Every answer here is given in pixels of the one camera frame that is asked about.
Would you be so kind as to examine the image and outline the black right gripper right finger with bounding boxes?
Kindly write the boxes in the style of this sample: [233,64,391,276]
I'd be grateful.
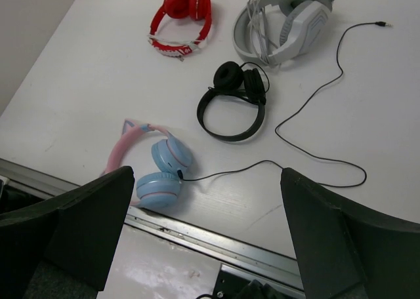
[280,168,419,298]

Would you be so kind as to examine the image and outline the aluminium table edge rail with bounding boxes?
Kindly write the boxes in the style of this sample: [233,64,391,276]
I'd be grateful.
[1,159,305,298]

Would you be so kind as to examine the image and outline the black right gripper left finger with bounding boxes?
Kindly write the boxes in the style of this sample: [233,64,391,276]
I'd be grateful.
[1,167,135,292]

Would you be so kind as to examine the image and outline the thin black audio cable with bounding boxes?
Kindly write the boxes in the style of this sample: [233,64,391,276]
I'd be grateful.
[177,20,393,189]

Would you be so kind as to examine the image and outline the red headphones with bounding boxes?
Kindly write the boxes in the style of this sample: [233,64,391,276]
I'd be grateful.
[146,0,212,62]

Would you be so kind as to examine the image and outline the black on-ear headphones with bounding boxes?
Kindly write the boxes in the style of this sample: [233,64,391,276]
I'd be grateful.
[196,61,270,142]

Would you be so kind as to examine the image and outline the pink blue cat-ear headphones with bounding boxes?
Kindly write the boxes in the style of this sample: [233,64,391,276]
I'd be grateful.
[103,119,193,209]

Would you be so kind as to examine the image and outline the white grey gaming headset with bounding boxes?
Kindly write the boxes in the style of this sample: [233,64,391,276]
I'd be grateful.
[232,0,335,67]

